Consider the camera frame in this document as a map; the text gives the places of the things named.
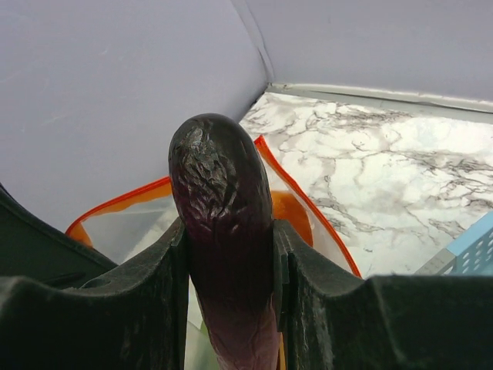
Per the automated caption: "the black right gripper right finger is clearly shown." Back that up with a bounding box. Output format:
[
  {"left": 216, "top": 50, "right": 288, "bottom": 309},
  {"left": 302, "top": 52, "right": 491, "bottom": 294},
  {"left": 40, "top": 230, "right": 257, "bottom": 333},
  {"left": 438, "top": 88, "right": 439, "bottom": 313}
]
[{"left": 273, "top": 220, "right": 492, "bottom": 369}]

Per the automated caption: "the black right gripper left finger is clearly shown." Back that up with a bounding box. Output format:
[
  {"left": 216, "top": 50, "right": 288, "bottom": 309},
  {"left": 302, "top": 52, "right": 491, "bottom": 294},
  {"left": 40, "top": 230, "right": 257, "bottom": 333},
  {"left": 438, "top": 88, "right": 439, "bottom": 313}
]
[{"left": 1, "top": 220, "right": 188, "bottom": 369}]

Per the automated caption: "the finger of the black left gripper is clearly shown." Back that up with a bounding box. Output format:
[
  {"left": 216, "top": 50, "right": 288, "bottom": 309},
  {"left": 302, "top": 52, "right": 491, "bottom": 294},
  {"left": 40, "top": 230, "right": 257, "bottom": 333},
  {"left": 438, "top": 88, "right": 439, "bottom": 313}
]
[{"left": 0, "top": 187, "right": 116, "bottom": 288}]

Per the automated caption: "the clear zip bag orange zipper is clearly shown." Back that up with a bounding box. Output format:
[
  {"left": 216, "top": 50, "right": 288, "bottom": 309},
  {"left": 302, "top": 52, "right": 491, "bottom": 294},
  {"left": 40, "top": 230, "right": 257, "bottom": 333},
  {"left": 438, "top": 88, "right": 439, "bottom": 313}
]
[{"left": 66, "top": 136, "right": 360, "bottom": 369}]

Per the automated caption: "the orange papaya slice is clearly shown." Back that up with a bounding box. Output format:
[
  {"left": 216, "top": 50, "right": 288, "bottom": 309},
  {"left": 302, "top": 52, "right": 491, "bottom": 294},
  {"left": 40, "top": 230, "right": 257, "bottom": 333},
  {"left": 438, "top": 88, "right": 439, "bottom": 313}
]
[{"left": 270, "top": 190, "right": 314, "bottom": 247}]

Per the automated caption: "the dark purple eggplant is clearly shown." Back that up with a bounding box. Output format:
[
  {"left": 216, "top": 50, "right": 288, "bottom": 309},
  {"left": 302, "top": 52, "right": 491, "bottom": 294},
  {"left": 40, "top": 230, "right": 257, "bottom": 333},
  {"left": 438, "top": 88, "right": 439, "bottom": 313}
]
[{"left": 169, "top": 113, "right": 280, "bottom": 369}]

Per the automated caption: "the green leaf vegetable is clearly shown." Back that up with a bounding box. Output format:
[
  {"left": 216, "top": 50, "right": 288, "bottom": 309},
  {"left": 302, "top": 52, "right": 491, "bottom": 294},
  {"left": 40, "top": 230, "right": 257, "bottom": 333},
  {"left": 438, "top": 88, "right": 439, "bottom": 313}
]
[{"left": 197, "top": 320, "right": 210, "bottom": 345}]

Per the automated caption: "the light blue plastic basket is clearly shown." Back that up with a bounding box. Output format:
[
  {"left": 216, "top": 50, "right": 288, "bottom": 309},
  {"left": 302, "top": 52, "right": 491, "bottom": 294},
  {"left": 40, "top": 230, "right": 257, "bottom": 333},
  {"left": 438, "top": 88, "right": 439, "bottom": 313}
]
[{"left": 415, "top": 211, "right": 493, "bottom": 277}]

